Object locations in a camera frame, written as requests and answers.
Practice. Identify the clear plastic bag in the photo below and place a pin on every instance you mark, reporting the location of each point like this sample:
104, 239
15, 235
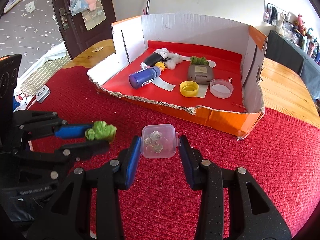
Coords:
77, 6

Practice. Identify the small clear plastic box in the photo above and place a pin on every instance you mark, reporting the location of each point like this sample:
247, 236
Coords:
159, 141

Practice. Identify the blue cloth covered desk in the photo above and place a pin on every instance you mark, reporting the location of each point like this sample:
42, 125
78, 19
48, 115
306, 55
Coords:
286, 53

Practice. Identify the purple paint bottle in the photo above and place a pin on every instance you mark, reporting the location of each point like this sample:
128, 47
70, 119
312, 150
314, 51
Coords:
144, 77

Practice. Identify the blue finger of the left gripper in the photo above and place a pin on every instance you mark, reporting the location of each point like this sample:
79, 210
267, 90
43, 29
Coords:
82, 150
72, 131

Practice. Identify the wooden table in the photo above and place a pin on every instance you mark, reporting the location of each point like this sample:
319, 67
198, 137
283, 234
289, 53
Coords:
283, 89

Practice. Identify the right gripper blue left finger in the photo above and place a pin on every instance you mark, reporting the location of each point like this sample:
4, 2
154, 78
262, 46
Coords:
129, 159

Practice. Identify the dark brown door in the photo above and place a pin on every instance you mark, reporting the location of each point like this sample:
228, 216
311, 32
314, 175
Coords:
86, 28

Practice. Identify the clear round lid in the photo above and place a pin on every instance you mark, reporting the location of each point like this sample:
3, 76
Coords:
221, 88

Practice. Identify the orange white cardboard box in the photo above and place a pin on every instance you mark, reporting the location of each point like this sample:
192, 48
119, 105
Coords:
235, 52

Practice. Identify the red miniso bag liner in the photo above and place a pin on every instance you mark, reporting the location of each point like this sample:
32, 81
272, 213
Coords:
227, 68

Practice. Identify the grey square case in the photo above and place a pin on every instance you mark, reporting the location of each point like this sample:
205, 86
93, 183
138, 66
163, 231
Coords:
200, 74

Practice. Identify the yellow round cap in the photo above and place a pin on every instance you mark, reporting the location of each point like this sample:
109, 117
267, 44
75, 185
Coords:
189, 89

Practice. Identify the white square charger device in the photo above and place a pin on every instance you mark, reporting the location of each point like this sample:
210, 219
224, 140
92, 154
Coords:
42, 94

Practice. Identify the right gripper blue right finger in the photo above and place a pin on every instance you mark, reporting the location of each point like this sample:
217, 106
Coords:
190, 158

